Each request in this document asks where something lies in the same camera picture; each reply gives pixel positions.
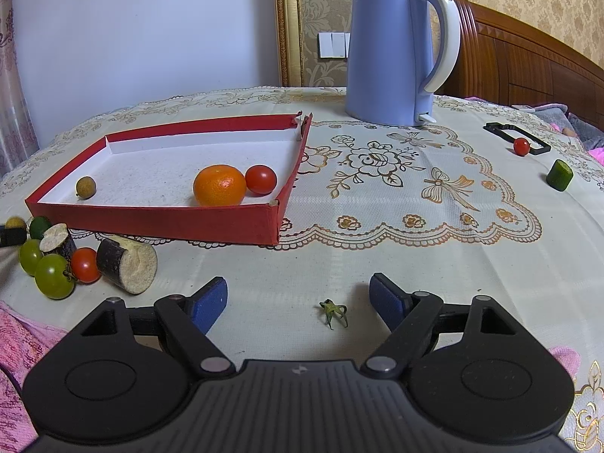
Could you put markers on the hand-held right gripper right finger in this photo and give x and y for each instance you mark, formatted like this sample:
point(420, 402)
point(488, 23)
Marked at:
point(387, 302)

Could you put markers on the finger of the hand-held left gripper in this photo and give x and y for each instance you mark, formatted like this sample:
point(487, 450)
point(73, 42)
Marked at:
point(12, 237)

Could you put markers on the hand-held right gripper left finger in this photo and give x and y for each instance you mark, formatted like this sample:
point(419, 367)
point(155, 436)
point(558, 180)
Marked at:
point(210, 304)

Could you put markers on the green tomato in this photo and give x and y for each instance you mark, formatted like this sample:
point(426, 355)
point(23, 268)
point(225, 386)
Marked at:
point(29, 255)
point(54, 276)

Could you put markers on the dark green fruit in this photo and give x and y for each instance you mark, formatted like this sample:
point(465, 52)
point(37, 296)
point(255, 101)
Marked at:
point(40, 226)

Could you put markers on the red cherry tomato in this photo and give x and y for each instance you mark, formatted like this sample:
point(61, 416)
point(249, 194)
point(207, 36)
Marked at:
point(261, 179)
point(85, 264)
point(521, 146)

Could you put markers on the dark eggplant piece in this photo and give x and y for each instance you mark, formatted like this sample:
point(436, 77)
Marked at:
point(127, 264)

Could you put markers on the red cardboard box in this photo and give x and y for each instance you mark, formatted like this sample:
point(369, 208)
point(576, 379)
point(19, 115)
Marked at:
point(155, 226)

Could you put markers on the small eggplant slice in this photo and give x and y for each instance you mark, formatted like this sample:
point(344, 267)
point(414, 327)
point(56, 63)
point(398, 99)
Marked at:
point(56, 240)

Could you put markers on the green tomato stem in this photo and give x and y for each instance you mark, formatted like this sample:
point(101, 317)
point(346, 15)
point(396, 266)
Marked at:
point(333, 314)

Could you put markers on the cream lace tablecloth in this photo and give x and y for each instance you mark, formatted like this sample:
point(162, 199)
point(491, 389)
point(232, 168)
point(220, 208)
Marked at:
point(424, 255)

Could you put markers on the pink blanket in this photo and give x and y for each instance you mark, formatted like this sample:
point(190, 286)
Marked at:
point(19, 339)

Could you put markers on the orange mandarin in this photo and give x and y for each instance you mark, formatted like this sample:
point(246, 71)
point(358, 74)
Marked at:
point(219, 186)

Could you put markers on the patterned curtain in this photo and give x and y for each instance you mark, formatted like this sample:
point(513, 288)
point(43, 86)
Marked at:
point(12, 104)

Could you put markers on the green cucumber piece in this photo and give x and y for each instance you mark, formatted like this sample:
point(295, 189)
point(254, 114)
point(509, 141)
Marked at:
point(559, 175)

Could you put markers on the blue electric kettle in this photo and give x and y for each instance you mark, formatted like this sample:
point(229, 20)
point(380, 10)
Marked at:
point(389, 56)

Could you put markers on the grey bedding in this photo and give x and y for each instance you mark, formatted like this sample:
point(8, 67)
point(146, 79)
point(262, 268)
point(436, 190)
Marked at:
point(557, 115)

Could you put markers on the pink cloth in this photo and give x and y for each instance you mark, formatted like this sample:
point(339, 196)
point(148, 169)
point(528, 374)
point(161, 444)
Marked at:
point(595, 155)

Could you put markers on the wooden headboard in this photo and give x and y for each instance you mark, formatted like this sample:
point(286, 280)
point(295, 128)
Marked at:
point(519, 61)

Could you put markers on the white wall switch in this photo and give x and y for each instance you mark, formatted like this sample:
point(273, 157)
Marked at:
point(334, 45)

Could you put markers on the gold wall frame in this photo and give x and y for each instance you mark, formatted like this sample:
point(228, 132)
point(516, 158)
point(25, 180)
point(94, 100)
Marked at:
point(285, 19)

